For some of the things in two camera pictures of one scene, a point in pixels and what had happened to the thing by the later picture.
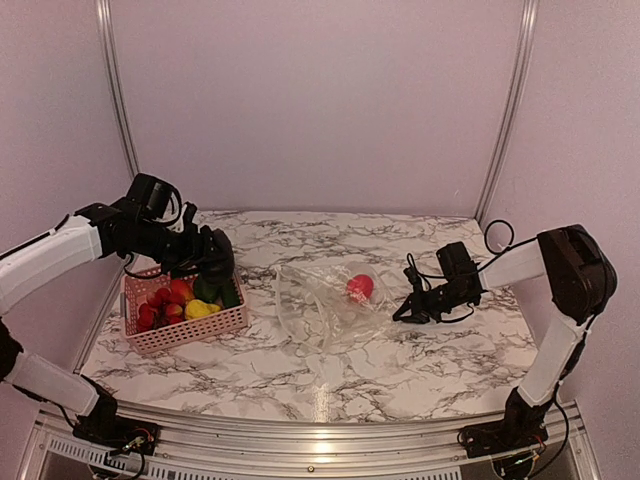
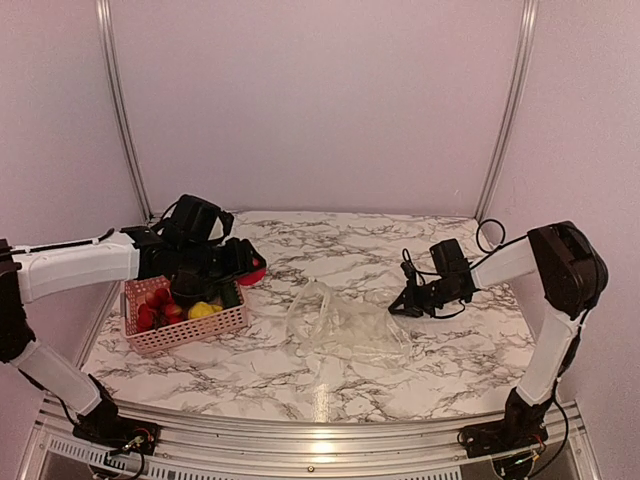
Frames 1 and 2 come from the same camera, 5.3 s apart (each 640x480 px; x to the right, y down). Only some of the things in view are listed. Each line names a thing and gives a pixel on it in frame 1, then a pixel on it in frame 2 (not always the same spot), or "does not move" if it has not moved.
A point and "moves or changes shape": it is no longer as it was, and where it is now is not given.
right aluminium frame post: x=518 y=72 does not move
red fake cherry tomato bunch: x=162 y=308 does not move
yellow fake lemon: x=196 y=308 does not move
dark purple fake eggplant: x=218 y=260 moves or changes shape
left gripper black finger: x=216 y=255 → x=234 y=279
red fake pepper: x=360 y=287 → x=252 y=277
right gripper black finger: x=418 y=316 → x=406 y=298
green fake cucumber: x=230 y=296 does not move
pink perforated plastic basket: x=134 y=288 does not move
